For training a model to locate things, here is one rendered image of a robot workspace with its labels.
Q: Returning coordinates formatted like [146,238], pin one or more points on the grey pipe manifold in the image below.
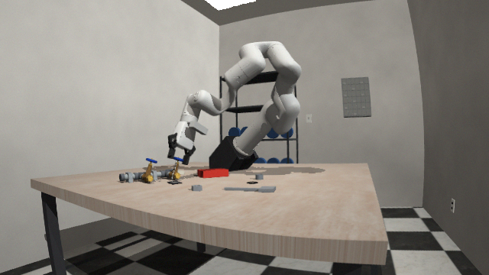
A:
[148,176]

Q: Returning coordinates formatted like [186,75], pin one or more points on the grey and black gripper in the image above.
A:
[185,137]

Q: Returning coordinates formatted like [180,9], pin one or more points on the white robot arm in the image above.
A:
[251,64]

